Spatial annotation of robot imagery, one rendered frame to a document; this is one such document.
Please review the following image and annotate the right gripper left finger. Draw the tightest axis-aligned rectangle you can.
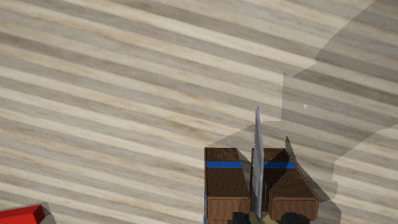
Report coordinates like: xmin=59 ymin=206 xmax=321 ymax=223
xmin=232 ymin=212 xmax=251 ymax=224

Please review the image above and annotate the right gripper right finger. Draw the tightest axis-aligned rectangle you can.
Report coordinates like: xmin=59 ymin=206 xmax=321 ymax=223
xmin=281 ymin=212 xmax=306 ymax=224

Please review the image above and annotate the brown wooden slotted block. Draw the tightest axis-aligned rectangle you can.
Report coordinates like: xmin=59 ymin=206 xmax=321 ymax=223
xmin=204 ymin=147 xmax=319 ymax=224

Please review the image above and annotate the red rectangular bar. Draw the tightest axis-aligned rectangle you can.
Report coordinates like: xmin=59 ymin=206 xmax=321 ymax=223
xmin=0 ymin=204 xmax=46 ymax=224

